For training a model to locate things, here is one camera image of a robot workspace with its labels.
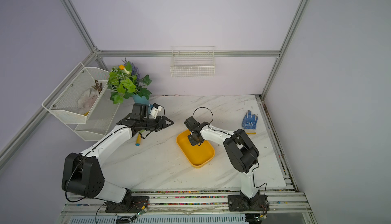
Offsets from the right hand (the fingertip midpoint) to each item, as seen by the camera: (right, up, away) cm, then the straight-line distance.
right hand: (197, 140), depth 95 cm
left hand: (-15, +12, -12) cm, 22 cm away
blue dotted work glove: (+36, +10, +8) cm, 39 cm away
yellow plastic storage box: (0, -8, -7) cm, 11 cm away
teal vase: (-38, +26, +2) cm, 46 cm away
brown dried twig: (-54, +32, -14) cm, 64 cm away
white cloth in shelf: (-58, +25, -17) cm, 65 cm away
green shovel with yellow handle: (-37, -2, -3) cm, 37 cm away
